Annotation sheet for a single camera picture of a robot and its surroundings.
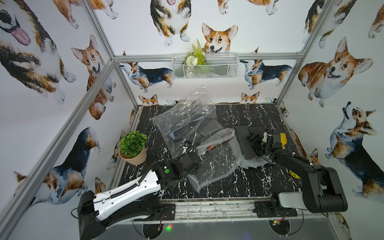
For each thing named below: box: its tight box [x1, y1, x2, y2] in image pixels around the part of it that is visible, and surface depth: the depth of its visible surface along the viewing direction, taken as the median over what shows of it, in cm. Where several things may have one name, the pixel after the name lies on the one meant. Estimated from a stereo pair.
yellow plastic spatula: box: [280, 133, 288, 150], surface depth 102 cm
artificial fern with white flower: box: [185, 39, 207, 67], surface depth 84 cm
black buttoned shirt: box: [168, 115, 224, 142], surface depth 97 cm
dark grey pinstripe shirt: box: [234, 126, 267, 160], surface depth 89 cm
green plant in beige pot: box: [118, 130, 148, 166], surface depth 84 cm
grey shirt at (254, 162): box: [240, 156, 274, 169], surface depth 87 cm
